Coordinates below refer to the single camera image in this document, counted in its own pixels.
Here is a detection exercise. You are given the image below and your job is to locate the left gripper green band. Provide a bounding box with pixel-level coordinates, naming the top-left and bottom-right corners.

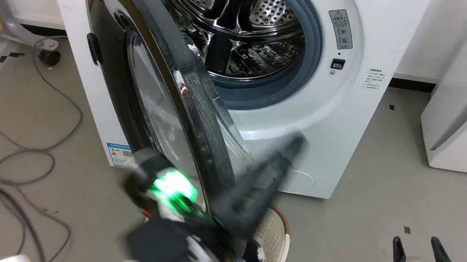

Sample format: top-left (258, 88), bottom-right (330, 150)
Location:
top-left (120, 110), bottom-right (308, 247)

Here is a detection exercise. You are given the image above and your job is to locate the round chrome black washer door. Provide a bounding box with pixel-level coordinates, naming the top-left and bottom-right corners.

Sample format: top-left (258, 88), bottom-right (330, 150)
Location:
top-left (48, 0), bottom-right (301, 262)

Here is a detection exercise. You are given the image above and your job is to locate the white front-load washing machine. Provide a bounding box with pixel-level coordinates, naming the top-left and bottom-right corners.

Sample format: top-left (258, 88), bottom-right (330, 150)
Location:
top-left (13, 0), bottom-right (433, 210)

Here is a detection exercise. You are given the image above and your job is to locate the grey rubber door gasket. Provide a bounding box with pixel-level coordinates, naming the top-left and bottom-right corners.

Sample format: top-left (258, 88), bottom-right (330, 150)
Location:
top-left (136, 0), bottom-right (330, 121)

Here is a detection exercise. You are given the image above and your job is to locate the cream perforated laundry basket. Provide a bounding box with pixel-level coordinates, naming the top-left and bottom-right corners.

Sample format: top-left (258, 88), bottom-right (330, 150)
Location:
top-left (239, 201), bottom-right (295, 262)

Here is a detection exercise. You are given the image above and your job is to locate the blue energy label sticker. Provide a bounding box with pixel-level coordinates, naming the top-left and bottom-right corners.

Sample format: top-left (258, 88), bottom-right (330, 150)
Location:
top-left (103, 141), bottom-right (139, 170)

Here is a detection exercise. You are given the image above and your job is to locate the stainless steel washer drum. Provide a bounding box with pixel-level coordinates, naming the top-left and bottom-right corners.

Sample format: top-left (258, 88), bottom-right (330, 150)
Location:
top-left (154, 0), bottom-right (312, 87)

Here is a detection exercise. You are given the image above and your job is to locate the grey warning sticker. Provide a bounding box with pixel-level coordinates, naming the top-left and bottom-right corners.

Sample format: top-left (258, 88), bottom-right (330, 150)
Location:
top-left (324, 7), bottom-right (358, 52)

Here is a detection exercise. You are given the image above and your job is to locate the black caster wheel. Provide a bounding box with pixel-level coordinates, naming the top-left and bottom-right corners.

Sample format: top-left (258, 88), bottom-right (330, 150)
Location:
top-left (38, 48), bottom-right (62, 67)

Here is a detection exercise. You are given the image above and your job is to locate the grey metal furniture leg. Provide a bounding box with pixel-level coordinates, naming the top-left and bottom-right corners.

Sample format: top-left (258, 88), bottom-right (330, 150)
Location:
top-left (0, 0), bottom-right (65, 52)

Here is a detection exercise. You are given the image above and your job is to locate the long grey floor cable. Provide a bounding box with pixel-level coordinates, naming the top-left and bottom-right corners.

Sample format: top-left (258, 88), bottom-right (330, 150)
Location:
top-left (0, 30), bottom-right (97, 262)

